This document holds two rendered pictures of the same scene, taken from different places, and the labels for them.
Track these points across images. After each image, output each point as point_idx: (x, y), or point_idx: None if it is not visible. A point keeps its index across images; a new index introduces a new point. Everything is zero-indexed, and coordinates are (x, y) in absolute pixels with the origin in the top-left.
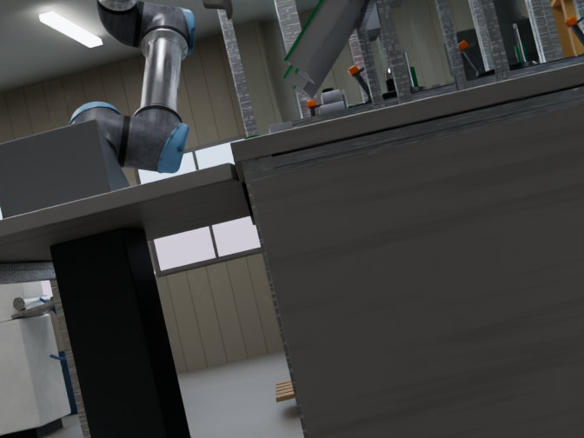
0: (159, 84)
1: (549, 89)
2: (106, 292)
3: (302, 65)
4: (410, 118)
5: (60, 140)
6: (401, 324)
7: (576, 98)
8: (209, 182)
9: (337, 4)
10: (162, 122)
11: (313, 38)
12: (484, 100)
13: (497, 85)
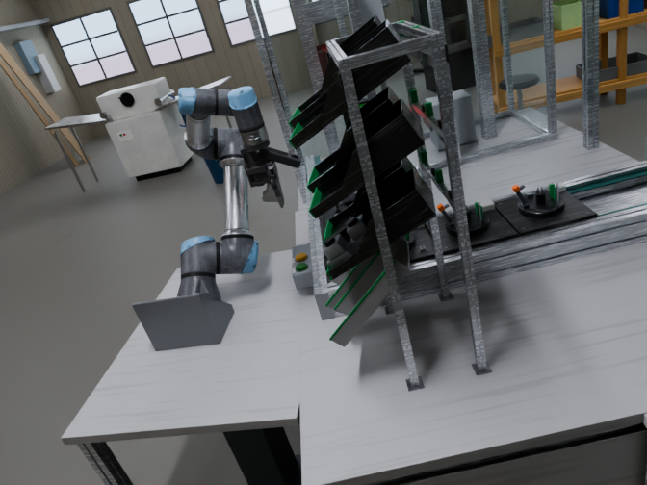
0: (235, 210)
1: (519, 449)
2: None
3: (342, 343)
4: (423, 470)
5: (178, 304)
6: None
7: (535, 446)
8: (283, 425)
9: (367, 311)
10: (242, 249)
11: (349, 329)
12: (474, 457)
13: (484, 449)
